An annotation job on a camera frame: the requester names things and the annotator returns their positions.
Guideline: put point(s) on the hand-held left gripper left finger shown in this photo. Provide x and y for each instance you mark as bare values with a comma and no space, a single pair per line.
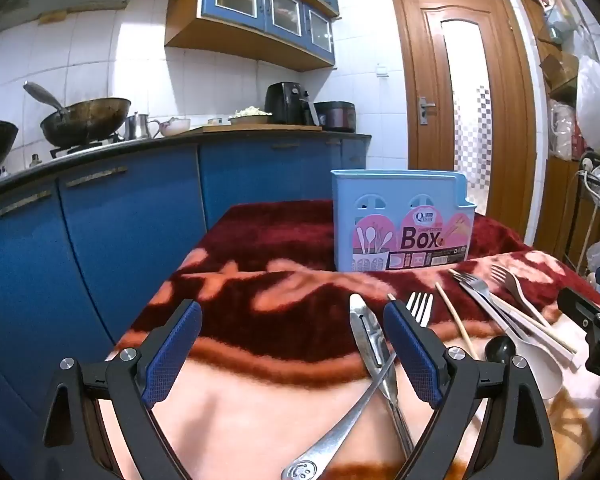
175,350

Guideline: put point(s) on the pale chopstick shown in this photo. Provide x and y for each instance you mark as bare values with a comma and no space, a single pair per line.
550,332

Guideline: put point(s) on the blue wall cabinet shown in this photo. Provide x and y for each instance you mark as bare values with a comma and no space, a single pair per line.
240,5

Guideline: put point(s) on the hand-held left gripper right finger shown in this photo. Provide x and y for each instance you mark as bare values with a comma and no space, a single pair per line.
412,355

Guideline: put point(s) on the silver fork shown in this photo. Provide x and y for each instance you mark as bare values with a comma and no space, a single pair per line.
505,277
330,440
472,290

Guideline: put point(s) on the large wok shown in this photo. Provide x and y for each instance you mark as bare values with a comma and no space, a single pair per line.
87,120

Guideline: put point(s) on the gas stove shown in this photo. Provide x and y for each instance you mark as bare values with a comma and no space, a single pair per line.
80,149

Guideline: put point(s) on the blue utensil box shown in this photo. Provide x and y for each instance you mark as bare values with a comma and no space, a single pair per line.
360,195

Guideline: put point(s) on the red floral blanket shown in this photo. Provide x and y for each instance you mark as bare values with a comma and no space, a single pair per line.
280,260

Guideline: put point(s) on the wall switch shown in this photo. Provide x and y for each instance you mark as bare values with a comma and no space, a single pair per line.
382,71

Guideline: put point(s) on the white plastic bag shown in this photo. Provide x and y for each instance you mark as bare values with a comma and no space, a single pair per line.
595,105

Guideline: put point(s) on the black air fryer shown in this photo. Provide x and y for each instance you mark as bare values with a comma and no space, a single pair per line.
285,105

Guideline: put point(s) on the blue base cabinets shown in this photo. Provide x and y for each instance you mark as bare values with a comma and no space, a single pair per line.
130,220

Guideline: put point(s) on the white bowl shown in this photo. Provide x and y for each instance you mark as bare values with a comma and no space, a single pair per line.
175,127

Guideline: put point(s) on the wooden shelf unit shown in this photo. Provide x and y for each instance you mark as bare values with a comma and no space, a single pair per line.
560,67

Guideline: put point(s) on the white plastic spoon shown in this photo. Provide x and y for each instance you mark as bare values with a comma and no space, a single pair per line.
540,370

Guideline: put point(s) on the wooden cutting board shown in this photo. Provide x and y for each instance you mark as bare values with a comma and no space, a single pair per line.
280,127

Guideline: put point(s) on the bowl of shredded food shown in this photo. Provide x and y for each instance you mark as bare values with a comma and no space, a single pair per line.
250,117

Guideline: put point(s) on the black spoon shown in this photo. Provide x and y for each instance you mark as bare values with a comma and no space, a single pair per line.
500,350

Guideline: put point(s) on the wooden door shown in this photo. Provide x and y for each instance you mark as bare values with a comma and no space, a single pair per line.
420,170

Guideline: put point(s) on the dark rice cooker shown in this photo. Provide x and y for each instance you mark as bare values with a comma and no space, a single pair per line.
335,117

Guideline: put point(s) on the metal ladle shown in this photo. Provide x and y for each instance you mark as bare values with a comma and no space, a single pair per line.
42,94

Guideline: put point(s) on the steel kettle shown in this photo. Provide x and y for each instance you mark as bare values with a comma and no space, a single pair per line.
137,127

